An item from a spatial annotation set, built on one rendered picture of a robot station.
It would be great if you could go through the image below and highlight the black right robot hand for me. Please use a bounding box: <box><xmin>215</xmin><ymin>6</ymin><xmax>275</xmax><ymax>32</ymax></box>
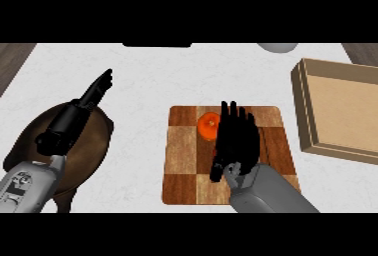
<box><xmin>209</xmin><ymin>100</ymin><xmax>264</xmax><ymax>183</ymax></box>

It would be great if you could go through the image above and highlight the pale grey round object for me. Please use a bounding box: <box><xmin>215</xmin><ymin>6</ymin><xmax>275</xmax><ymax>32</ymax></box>
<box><xmin>256</xmin><ymin>42</ymin><xmax>300</xmax><ymax>54</ymax></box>

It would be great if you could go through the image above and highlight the checkered wooden cutting board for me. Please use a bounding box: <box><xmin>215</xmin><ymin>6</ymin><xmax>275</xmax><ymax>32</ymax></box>
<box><xmin>162</xmin><ymin>105</ymin><xmax>303</xmax><ymax>206</ymax></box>

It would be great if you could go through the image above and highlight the brown wooden bowl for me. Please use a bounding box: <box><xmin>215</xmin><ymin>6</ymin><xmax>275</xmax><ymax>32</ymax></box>
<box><xmin>2</xmin><ymin>101</ymin><xmax>116</xmax><ymax>214</ymax></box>

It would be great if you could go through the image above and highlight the cardboard box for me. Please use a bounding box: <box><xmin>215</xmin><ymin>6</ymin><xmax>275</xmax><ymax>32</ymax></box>
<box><xmin>290</xmin><ymin>57</ymin><xmax>378</xmax><ymax>166</ymax></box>

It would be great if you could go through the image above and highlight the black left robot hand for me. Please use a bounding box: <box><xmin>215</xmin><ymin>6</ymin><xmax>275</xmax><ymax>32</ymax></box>
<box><xmin>35</xmin><ymin>68</ymin><xmax>116</xmax><ymax>158</ymax></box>

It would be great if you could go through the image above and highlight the black flat appliance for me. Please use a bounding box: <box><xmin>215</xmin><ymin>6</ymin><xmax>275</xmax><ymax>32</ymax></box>
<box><xmin>122</xmin><ymin>42</ymin><xmax>194</xmax><ymax>48</ymax></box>

